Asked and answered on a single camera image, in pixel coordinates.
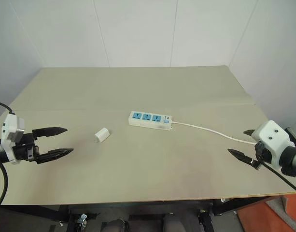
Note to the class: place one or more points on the white power strip blue sockets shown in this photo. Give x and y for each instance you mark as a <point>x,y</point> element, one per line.
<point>147,119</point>

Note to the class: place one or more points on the silver metal clamp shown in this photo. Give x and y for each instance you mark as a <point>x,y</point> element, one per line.
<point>82,218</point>

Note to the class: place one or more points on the white plug adapter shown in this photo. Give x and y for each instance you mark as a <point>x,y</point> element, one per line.
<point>102,135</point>

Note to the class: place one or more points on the black table frame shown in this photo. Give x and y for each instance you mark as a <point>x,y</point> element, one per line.
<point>29,212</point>

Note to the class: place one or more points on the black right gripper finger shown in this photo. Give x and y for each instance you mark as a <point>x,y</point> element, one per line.
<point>242,156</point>
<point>249,132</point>

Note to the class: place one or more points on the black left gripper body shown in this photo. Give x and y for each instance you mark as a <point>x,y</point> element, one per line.
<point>24,151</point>

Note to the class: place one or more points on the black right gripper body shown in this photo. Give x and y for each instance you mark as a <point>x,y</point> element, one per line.
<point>262,154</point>

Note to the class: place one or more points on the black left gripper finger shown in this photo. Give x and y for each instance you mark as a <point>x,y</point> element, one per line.
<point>56,154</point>
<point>50,131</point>

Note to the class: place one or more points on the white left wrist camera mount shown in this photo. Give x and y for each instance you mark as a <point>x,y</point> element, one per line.
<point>10,128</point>

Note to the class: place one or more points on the dark rounded shape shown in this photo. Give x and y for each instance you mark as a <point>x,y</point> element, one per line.
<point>115,226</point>

